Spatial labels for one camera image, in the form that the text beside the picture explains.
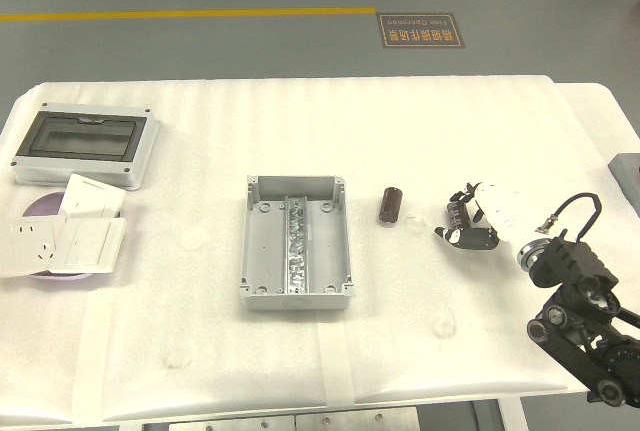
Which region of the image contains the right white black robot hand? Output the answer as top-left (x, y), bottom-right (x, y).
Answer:
top-left (433, 181), bottom-right (527, 253)

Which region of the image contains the white table leg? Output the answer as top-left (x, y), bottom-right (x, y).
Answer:
top-left (497, 395), bottom-right (526, 431)

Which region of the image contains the white wall socket panel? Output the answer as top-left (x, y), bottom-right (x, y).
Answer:
top-left (0, 218), bottom-right (69, 280)

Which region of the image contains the black battery with white print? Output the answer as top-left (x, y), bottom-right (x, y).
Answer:
top-left (446, 200), bottom-right (469, 232)

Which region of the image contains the open grey box, metal rail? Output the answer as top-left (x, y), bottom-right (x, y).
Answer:
top-left (238, 174), bottom-right (357, 312)

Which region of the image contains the grey metal plate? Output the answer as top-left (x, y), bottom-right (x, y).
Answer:
top-left (295, 408), bottom-right (420, 431)
top-left (168, 413), bottom-right (295, 431)

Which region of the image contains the dark brown cylindrical battery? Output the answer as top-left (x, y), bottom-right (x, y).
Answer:
top-left (377, 186), bottom-right (404, 227)

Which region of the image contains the grey block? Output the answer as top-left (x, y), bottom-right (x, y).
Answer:
top-left (607, 153), bottom-right (640, 200)

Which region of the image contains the purple plate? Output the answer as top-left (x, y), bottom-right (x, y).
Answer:
top-left (23, 191), bottom-right (124, 282)

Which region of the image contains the brown floor sign, orange text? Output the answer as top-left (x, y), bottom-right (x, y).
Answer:
top-left (375, 13), bottom-right (466, 50)

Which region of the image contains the white switch panel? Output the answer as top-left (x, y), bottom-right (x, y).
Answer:
top-left (60, 173), bottom-right (127, 220)
top-left (49, 216), bottom-right (127, 275)

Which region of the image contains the grey enclosure with dark window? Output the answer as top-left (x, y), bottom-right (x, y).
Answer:
top-left (9, 102), bottom-right (162, 192)

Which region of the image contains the white foam mat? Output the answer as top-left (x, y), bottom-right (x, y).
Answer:
top-left (0, 74), bottom-right (594, 425)

